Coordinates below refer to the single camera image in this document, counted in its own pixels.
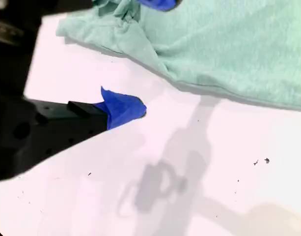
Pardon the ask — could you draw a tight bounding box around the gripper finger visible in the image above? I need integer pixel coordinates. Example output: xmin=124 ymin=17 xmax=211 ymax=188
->
xmin=0 ymin=86 xmax=147 ymax=183
xmin=137 ymin=0 xmax=178 ymax=12

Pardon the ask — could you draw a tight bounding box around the pale green T-shirt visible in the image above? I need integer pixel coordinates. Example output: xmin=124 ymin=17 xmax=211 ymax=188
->
xmin=55 ymin=0 xmax=301 ymax=110

